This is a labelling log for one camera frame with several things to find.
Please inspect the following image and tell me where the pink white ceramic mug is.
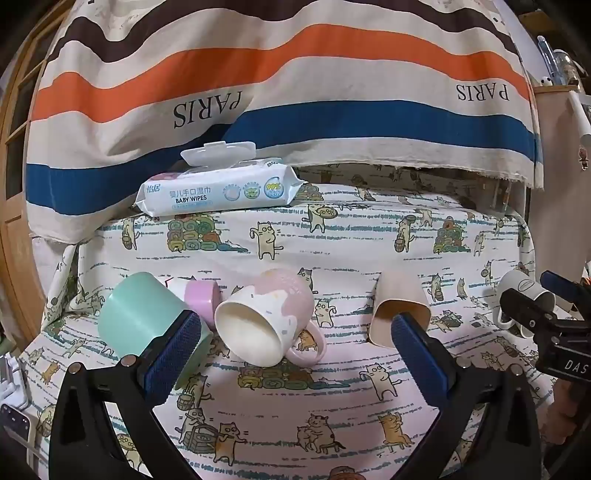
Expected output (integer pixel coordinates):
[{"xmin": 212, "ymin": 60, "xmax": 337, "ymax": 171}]
[{"xmin": 214, "ymin": 269, "xmax": 327, "ymax": 368}]

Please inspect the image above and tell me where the beige paper cup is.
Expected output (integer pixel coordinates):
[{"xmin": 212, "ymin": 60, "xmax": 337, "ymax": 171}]
[{"xmin": 369, "ymin": 268, "xmax": 432, "ymax": 349}]

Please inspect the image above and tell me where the small pink capped bottle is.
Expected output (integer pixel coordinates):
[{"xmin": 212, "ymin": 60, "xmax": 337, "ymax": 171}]
[{"xmin": 157, "ymin": 276, "xmax": 221, "ymax": 330}]

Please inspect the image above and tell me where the cat print bed sheet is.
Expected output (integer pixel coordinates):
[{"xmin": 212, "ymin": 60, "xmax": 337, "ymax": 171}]
[{"xmin": 25, "ymin": 171, "xmax": 552, "ymax": 479}]

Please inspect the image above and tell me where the clear glass on bed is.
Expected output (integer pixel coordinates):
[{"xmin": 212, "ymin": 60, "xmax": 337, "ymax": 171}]
[{"xmin": 476, "ymin": 177, "xmax": 528, "ymax": 216}]

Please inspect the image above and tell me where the baby wipes pack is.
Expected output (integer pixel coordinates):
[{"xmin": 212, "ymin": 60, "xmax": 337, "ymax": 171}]
[{"xmin": 134, "ymin": 141, "xmax": 304, "ymax": 217}]

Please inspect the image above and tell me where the white cylindrical handle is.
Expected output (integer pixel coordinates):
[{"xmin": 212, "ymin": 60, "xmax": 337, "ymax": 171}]
[{"xmin": 568, "ymin": 90, "xmax": 590, "ymax": 149}]

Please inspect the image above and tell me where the mint green plastic cup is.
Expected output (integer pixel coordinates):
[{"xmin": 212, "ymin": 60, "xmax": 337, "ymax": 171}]
[{"xmin": 98, "ymin": 272, "xmax": 213, "ymax": 389}]

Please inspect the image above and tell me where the striped Paris fabric cover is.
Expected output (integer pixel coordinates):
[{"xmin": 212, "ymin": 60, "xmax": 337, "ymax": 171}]
[{"xmin": 25, "ymin": 1, "xmax": 544, "ymax": 243}]

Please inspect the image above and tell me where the beige cabinet side panel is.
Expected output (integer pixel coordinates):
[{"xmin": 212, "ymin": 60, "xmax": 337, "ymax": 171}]
[{"xmin": 528, "ymin": 86, "xmax": 590, "ymax": 282}]

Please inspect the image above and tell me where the wooden door frame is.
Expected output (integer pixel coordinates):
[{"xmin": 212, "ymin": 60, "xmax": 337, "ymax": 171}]
[{"xmin": 1, "ymin": 3, "xmax": 68, "ymax": 349}]

